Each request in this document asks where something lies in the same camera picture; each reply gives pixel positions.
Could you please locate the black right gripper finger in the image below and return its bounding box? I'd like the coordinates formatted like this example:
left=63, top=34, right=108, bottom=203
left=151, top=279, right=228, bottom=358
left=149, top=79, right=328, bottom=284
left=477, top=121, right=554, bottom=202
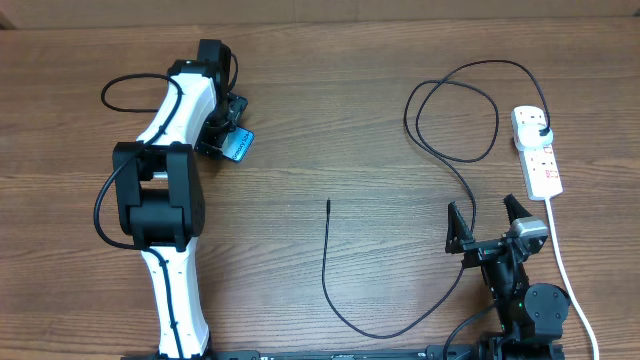
left=503, top=194, right=532, bottom=224
left=445, top=202, right=474, bottom=253

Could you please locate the blue Samsung smartphone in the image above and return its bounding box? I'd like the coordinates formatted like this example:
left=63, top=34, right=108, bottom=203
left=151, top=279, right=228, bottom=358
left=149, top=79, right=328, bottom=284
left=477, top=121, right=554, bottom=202
left=221, top=127, right=255, bottom=163

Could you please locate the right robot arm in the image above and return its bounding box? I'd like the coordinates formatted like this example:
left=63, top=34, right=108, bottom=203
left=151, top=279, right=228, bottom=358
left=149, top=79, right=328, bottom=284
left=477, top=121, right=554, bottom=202
left=442, top=194, right=571, bottom=360

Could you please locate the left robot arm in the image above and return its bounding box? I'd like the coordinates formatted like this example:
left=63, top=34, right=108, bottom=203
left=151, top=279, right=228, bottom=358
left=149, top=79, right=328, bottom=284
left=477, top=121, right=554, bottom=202
left=103, top=39, right=255, bottom=359

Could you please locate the white charger plug adapter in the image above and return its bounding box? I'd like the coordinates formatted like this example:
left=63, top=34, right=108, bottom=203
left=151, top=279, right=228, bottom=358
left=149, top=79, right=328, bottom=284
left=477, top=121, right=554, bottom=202
left=514, top=122, right=554, bottom=151

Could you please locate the white power strip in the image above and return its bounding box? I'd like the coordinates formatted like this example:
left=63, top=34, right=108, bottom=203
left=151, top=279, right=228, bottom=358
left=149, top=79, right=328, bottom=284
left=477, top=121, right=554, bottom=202
left=511, top=105, right=563, bottom=201

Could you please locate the white power strip cord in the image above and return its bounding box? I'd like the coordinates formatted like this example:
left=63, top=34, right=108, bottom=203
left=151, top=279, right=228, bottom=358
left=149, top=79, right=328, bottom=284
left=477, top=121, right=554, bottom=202
left=543, top=197, right=601, bottom=360

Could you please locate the black charger cable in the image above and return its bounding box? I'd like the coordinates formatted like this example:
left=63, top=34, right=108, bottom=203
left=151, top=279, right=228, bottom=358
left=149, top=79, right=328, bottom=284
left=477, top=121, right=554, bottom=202
left=321, top=59, right=553, bottom=341

